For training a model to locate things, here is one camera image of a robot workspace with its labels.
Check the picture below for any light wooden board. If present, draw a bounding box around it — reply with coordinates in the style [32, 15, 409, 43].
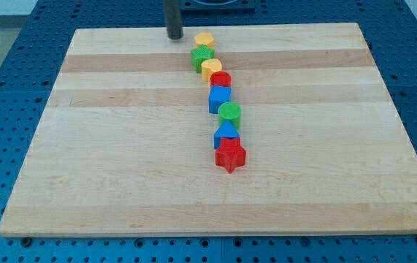
[0, 23, 417, 237]

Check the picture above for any green star block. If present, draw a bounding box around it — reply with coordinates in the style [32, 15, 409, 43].
[191, 45, 215, 73]

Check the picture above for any red cylinder block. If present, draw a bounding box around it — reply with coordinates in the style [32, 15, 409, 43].
[210, 71, 232, 88]

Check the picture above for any blue triangle block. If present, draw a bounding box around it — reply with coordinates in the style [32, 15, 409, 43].
[213, 121, 240, 150]

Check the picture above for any red star block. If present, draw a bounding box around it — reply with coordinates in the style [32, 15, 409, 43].
[215, 137, 247, 174]

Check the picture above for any blue cube block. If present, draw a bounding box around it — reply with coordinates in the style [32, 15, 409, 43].
[208, 85, 232, 114]

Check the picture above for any yellow hexagon block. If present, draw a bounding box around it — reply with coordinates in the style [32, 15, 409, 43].
[194, 32, 215, 48]

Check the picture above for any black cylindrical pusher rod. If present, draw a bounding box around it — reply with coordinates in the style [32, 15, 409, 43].
[162, 0, 183, 40]

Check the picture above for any green cylinder block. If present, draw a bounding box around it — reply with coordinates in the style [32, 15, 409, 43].
[218, 102, 242, 129]

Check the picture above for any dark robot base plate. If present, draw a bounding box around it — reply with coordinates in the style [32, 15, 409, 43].
[179, 0, 256, 11]

